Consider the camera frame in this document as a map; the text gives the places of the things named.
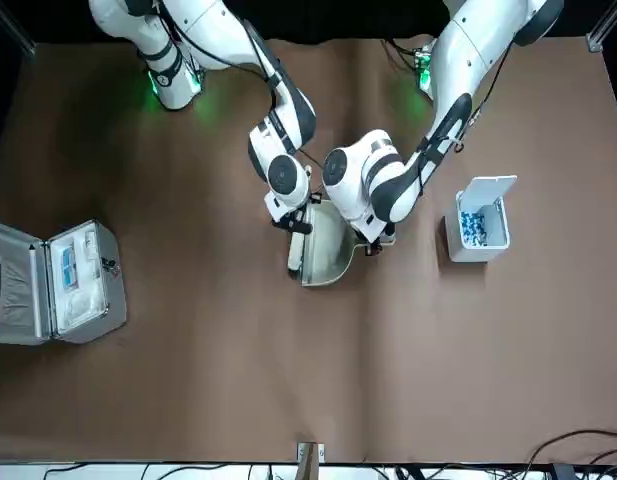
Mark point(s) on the blue white medicine box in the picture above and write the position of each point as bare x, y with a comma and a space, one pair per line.
69, 267

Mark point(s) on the white pill bottle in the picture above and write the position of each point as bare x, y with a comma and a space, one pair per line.
90, 247

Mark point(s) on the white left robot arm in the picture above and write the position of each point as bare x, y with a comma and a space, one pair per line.
468, 60

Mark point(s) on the clear plastic bag pack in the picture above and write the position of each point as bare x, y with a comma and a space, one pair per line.
83, 307

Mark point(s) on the aluminium upright post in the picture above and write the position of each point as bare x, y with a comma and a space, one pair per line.
310, 460

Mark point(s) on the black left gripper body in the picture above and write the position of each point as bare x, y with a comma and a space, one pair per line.
380, 237

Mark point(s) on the open aluminium case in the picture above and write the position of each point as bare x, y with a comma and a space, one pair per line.
18, 280

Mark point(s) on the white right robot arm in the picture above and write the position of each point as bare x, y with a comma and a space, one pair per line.
213, 30

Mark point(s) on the heap of blue capsules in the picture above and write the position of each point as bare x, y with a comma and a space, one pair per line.
473, 229

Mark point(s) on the white flip-lid trash can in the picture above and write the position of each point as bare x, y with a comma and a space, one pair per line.
475, 254

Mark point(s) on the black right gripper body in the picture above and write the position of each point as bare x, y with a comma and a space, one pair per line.
298, 224

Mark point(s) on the aluminium frame beam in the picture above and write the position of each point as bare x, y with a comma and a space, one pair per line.
13, 25
608, 25

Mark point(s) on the beige plastic dustpan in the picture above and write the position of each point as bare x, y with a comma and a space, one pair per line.
328, 250

